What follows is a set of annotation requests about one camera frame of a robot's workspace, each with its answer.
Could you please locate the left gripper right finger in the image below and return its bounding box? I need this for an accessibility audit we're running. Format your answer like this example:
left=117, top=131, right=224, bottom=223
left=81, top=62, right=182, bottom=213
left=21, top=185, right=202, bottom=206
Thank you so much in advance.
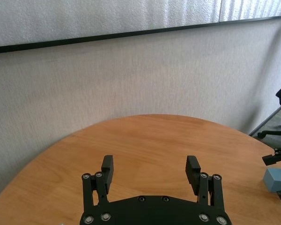
left=185, top=155, right=225, bottom=207

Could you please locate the black wall trim strip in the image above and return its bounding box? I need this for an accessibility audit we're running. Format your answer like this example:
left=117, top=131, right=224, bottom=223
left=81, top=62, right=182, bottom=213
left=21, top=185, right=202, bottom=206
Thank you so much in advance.
left=0, top=15, right=281, bottom=55

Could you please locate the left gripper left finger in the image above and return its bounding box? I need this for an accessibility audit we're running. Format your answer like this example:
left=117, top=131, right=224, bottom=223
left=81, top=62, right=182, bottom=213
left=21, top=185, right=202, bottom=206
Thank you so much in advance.
left=81, top=155, right=115, bottom=207

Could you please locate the white foam wall panel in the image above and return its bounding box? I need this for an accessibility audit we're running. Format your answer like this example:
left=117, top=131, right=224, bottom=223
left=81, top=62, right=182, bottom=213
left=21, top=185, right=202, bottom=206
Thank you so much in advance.
left=0, top=0, right=281, bottom=47

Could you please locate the black partition baseboard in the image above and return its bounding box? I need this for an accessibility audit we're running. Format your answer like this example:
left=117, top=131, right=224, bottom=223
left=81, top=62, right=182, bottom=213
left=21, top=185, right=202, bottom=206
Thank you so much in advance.
left=248, top=105, right=281, bottom=136

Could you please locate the blue cube block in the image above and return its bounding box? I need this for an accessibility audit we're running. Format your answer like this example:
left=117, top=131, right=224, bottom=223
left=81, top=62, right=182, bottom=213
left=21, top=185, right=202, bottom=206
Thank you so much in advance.
left=263, top=167, right=281, bottom=193

